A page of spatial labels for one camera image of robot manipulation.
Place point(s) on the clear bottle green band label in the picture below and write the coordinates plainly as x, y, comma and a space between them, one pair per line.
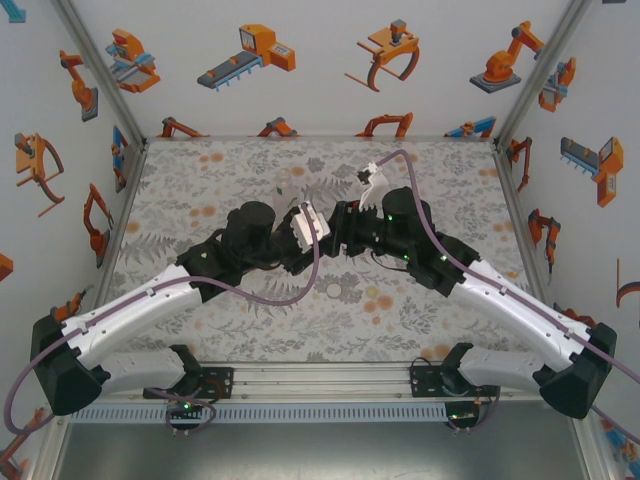
285, 192

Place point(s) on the small green-lit controller board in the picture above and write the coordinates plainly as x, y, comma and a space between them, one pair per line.
185, 407
460, 415

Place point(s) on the aluminium table edge rail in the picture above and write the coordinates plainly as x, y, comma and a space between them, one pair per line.
320, 138
522, 225
120, 220

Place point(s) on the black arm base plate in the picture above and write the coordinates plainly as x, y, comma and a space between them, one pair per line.
220, 382
425, 382

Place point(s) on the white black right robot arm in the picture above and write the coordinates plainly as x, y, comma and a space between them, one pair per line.
515, 325

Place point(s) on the floral grey orange tablecloth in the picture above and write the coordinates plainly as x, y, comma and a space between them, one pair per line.
225, 165

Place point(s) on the slotted aluminium base rail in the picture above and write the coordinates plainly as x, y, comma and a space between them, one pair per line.
320, 382

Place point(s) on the yellow bottle cap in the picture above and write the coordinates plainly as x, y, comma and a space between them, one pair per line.
372, 292

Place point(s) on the aluminium frame post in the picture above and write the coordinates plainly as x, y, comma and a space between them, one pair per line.
592, 450
539, 75
50, 450
103, 75

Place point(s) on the white bottle cap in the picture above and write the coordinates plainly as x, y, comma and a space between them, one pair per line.
334, 289

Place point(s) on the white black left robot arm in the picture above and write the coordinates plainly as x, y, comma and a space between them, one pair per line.
130, 310

